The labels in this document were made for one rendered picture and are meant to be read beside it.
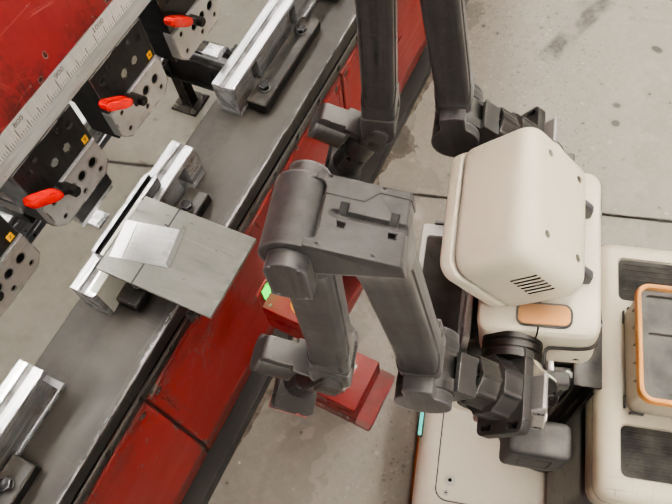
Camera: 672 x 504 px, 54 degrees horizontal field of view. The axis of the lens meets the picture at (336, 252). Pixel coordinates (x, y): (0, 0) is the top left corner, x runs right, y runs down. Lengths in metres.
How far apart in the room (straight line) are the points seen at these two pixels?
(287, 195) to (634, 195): 2.15
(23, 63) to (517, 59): 2.24
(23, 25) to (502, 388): 0.81
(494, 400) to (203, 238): 0.67
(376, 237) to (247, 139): 1.06
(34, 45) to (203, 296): 0.51
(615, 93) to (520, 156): 2.02
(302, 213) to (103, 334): 0.93
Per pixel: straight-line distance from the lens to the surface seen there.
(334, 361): 0.86
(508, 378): 0.92
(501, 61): 2.93
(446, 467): 1.85
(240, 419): 2.16
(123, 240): 1.37
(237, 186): 1.51
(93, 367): 1.42
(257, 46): 1.64
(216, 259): 1.28
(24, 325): 2.62
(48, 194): 1.09
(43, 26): 1.07
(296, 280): 0.57
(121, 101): 1.16
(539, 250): 0.84
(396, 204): 0.58
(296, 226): 0.55
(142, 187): 1.43
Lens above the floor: 2.10
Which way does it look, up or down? 62 degrees down
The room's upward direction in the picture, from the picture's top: 11 degrees counter-clockwise
